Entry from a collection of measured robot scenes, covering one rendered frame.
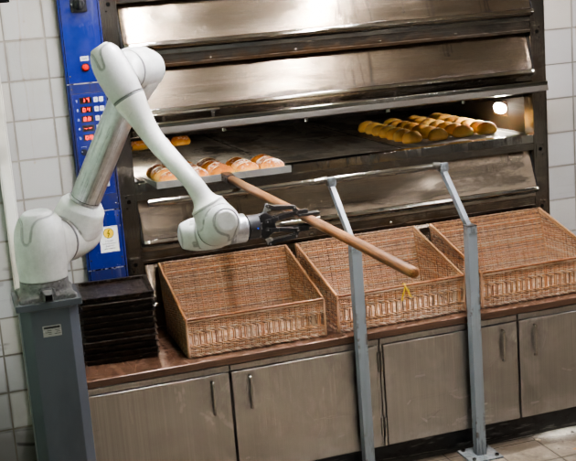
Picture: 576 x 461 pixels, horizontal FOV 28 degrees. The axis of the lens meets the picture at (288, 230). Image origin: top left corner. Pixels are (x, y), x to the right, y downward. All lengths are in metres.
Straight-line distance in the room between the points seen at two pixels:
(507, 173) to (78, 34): 1.99
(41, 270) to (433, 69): 2.09
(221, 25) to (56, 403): 1.72
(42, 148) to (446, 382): 1.84
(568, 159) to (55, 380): 2.66
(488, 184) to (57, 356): 2.25
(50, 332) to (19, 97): 1.18
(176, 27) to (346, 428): 1.71
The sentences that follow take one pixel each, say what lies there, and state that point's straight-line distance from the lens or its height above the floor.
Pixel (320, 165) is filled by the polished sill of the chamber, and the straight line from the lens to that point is 4.83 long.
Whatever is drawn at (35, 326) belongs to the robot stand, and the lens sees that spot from 3.69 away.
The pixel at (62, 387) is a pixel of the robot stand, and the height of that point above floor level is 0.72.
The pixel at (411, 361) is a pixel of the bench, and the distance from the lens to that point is 4.56.
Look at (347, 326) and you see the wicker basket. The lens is 4.46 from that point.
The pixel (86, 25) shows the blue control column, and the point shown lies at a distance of 4.53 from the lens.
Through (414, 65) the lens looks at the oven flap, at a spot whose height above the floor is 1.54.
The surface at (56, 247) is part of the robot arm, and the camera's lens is 3.66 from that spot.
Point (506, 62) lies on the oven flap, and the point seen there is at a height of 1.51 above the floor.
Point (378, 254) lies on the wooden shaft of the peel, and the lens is 3.02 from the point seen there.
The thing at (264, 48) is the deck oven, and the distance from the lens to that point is 4.72.
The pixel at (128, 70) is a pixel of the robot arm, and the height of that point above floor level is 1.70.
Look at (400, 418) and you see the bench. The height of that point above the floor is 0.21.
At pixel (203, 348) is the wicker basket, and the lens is 4.32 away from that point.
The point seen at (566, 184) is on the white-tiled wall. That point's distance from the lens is 5.36.
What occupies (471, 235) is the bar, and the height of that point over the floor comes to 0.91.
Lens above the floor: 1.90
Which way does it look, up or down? 12 degrees down
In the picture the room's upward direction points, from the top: 4 degrees counter-clockwise
